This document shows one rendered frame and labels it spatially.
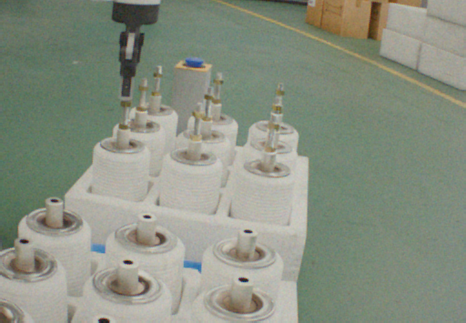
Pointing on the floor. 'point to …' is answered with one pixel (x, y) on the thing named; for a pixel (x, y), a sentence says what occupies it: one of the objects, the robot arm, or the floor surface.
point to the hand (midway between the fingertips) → (126, 86)
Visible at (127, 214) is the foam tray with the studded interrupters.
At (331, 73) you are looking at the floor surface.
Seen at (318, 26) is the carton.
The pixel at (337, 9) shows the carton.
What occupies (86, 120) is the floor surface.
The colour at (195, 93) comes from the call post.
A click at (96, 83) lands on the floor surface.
